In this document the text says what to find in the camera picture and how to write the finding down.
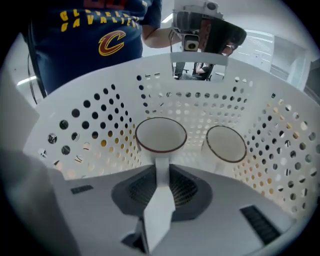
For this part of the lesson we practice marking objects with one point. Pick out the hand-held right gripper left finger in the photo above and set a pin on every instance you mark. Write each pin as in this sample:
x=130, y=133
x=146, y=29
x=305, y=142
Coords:
x=100, y=212

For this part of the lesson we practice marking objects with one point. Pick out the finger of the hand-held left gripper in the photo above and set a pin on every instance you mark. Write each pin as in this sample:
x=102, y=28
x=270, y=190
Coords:
x=220, y=35

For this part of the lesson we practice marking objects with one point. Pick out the person's left forearm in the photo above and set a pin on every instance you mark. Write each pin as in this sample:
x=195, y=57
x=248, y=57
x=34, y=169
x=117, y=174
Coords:
x=157, y=37

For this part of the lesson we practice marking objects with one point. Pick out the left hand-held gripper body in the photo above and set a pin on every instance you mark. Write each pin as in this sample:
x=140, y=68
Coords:
x=187, y=20

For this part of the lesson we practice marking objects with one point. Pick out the white plastic basket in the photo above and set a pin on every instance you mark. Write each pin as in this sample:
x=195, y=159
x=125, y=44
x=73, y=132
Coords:
x=120, y=75

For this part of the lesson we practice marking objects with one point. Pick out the person's dark blue jersey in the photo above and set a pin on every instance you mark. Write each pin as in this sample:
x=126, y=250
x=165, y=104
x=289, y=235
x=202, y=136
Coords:
x=75, y=50

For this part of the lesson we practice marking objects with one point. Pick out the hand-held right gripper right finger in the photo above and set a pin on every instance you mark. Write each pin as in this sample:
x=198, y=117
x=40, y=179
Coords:
x=225, y=217

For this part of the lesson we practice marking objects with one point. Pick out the white mug with pattern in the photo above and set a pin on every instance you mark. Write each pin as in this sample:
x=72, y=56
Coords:
x=225, y=142

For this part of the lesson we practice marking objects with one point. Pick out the small square gripper camera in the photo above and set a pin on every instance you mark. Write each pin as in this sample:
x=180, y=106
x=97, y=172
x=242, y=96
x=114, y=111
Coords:
x=191, y=43

